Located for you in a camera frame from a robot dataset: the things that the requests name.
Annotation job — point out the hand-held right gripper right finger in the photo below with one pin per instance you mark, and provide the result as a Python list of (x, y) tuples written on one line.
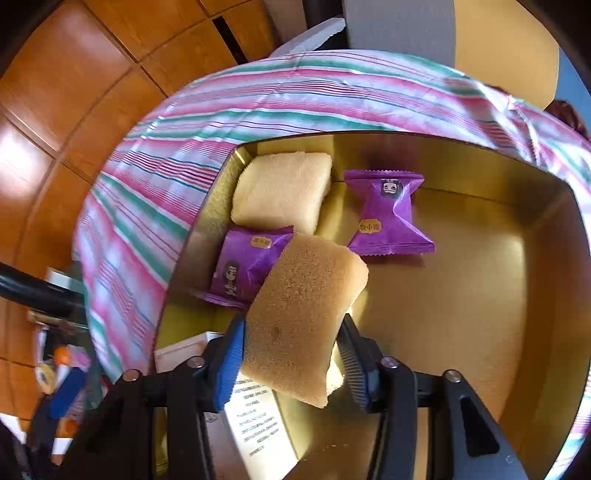
[(358, 369)]

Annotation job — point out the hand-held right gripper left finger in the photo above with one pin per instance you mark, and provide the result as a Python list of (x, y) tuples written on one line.
[(231, 360)]

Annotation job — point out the white printed packet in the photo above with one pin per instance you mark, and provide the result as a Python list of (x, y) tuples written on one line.
[(258, 424)]

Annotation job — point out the yellow sponge cake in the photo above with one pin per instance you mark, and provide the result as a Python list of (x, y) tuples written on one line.
[(281, 194), (300, 314)]

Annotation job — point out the purple snack packet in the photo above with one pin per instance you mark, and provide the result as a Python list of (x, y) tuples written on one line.
[(240, 267), (385, 217)]

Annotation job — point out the golden tin box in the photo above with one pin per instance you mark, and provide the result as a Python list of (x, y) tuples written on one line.
[(461, 300)]

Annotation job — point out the black tube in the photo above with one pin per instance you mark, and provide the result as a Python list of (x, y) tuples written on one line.
[(37, 288)]

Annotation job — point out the striped bedsheet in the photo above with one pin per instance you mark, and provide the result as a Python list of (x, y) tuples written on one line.
[(184, 129)]

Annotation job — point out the dark red cloth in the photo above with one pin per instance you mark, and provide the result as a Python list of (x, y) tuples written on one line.
[(570, 117)]

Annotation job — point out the grey yellow blue chair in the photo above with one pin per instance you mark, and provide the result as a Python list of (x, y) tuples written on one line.
[(397, 27)]

